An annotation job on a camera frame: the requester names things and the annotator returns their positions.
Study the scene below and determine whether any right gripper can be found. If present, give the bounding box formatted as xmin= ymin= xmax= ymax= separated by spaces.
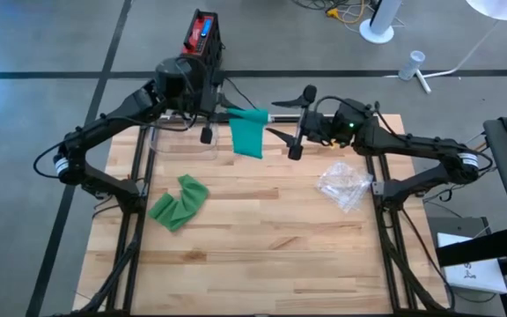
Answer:
xmin=265 ymin=85 xmax=336 ymax=160

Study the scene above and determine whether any clear plastic container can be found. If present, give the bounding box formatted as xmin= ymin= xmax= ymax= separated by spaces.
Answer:
xmin=147 ymin=117 xmax=220 ymax=162

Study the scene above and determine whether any yellow cable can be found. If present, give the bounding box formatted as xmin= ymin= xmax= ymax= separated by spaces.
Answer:
xmin=326 ymin=0 xmax=369 ymax=26

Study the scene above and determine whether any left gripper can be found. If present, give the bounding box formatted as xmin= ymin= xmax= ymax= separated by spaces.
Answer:
xmin=195 ymin=68 xmax=239 ymax=146

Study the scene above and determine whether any black cable bunch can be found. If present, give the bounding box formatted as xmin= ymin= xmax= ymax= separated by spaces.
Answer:
xmin=290 ymin=0 xmax=338 ymax=12

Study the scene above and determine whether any grey flat box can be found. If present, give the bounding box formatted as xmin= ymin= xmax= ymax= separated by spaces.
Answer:
xmin=426 ymin=216 xmax=493 ymax=265

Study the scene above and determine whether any white perforated cylinder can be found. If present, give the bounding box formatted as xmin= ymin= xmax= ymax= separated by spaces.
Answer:
xmin=397 ymin=49 xmax=426 ymax=82

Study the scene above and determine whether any white fan base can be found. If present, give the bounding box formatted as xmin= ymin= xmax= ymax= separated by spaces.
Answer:
xmin=358 ymin=0 xmax=404 ymax=45

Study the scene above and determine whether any black metal rig frame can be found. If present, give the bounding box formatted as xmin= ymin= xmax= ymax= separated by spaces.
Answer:
xmin=53 ymin=113 xmax=457 ymax=317

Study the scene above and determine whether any white lamp stand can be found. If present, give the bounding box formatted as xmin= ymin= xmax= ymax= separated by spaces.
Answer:
xmin=383 ymin=19 xmax=501 ymax=95

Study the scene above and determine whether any white printed box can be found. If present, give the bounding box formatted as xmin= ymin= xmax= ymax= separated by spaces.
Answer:
xmin=437 ymin=232 xmax=507 ymax=295

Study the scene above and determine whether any clear crumpled plastic bag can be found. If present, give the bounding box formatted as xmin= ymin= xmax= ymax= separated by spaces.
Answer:
xmin=313 ymin=160 xmax=374 ymax=215

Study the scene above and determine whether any teal elastic bandage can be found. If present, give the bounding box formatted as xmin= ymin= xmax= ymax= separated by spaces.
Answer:
xmin=226 ymin=107 xmax=270 ymax=159

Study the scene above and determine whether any red black battery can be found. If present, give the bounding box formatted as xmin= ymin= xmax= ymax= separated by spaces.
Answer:
xmin=180 ymin=8 xmax=227 ymax=71

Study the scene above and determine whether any green crumpled bandage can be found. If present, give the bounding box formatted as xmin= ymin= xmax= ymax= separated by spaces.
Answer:
xmin=146 ymin=173 xmax=210 ymax=233

